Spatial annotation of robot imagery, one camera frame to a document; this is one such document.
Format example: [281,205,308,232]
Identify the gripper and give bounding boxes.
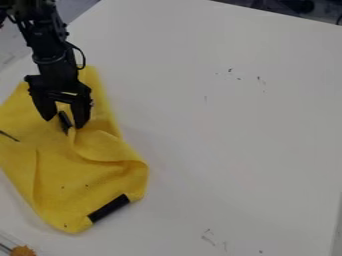
[22,57,95,130]

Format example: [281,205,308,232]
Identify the orange toy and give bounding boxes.
[9,245,38,256]

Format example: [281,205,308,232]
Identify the yellow cloth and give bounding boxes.
[0,65,150,235]

